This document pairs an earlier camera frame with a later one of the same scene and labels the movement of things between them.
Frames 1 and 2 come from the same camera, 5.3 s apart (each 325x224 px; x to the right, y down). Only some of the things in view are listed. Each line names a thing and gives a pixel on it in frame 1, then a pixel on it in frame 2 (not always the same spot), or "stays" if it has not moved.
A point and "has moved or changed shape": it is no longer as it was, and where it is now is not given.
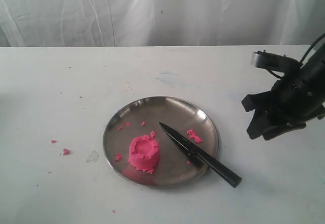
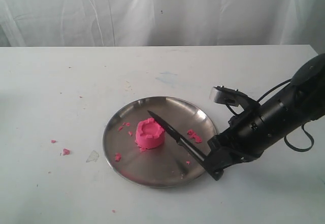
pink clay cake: [143, 153] -> [149, 134]
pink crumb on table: [66, 151] stays
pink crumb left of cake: [118, 157] stays
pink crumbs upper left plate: [126, 124] stays
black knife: [225, 174] has moved or changed shape
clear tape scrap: [93, 157] stays
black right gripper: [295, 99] -> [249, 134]
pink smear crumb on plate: [192, 135] stays
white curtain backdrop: [150, 13] stays
